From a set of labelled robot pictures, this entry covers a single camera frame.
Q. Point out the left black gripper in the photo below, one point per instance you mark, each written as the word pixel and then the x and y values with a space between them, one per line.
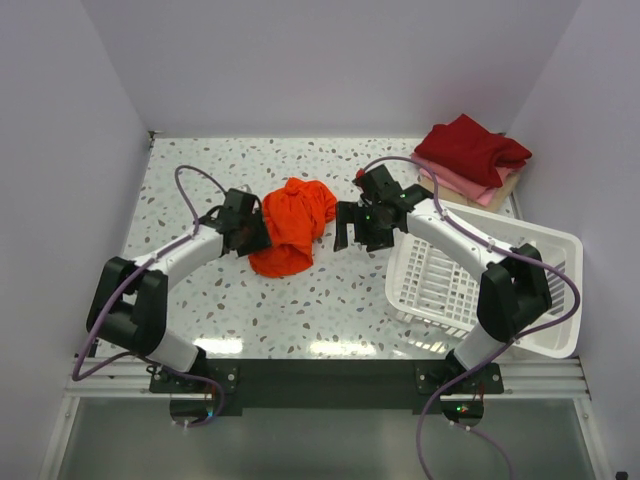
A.
pixel 255 232

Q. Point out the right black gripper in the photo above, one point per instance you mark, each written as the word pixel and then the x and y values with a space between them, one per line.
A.
pixel 364 226

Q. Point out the orange t shirt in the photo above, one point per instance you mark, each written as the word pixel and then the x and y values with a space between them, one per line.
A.
pixel 296 215

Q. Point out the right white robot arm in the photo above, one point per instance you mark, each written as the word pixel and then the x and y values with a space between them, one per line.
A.
pixel 513 287

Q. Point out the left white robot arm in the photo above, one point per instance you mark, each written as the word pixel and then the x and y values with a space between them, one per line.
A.
pixel 130 305

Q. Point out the beige folded shirt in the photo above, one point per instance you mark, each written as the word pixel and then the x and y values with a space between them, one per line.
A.
pixel 490 201

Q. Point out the white plastic laundry basket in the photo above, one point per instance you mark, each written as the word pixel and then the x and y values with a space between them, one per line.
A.
pixel 423 282

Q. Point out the pink folded shirt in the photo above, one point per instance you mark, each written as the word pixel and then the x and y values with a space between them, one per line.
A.
pixel 461 184

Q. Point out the dark red folded shirt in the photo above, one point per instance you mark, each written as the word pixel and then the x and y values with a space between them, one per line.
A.
pixel 468 149

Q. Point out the aluminium frame rail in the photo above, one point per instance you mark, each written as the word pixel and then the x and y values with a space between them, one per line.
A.
pixel 528 379

